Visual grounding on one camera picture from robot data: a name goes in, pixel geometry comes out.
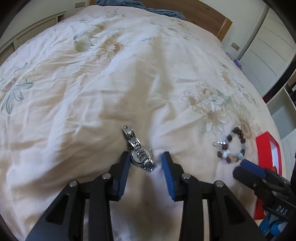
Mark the floral beige bed quilt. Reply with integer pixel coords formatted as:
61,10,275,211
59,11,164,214
1,6,278,240

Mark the wooden headboard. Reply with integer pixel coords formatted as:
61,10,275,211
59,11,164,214
90,0,233,42

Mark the blue pillow right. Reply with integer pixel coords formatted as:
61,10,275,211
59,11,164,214
145,8,185,20

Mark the dark beaded bracelet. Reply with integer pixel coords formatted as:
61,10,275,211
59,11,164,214
213,126,246,164

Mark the purple item on nightstand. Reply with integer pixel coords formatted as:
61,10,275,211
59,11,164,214
233,59,242,69

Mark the white wardrobe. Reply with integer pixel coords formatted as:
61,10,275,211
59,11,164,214
235,6,296,181

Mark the blue gloved right hand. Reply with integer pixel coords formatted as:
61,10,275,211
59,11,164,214
259,214,288,240

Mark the blue pillow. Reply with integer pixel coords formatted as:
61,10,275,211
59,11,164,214
95,0,145,9
145,8,185,20

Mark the red jewelry box tray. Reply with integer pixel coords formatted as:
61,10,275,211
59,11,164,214
254,132,282,220

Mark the blue pillow left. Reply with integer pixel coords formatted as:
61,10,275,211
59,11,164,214
95,0,145,9

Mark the silver wristwatch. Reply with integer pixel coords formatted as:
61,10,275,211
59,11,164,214
121,125,156,172

